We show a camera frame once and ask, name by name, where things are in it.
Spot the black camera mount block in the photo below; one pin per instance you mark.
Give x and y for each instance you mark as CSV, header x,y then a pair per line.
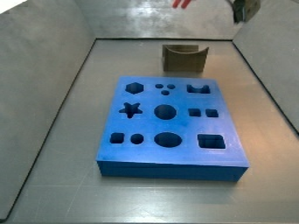
x,y
244,9

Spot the black curved cradle fixture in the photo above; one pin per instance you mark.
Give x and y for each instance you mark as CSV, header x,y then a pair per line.
x,y
183,58

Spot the blue foam shape-hole board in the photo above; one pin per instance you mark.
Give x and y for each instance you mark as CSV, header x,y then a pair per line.
x,y
169,131

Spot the red three-prong object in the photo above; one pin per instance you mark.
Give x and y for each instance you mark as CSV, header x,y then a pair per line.
x,y
180,3

